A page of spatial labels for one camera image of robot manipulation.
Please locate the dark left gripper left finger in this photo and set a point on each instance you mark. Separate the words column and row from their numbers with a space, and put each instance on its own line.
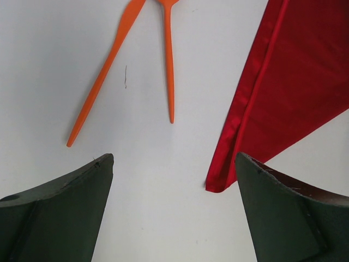
column 58, row 220

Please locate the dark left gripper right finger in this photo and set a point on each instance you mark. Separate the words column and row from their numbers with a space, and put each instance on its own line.
column 290, row 220

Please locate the red cloth napkin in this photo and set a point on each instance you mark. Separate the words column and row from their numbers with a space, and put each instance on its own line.
column 295, row 80

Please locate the orange plastic knife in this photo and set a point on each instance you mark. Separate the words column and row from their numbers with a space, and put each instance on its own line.
column 126, row 22

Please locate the orange plastic spoon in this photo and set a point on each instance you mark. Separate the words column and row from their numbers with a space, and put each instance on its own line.
column 167, row 6

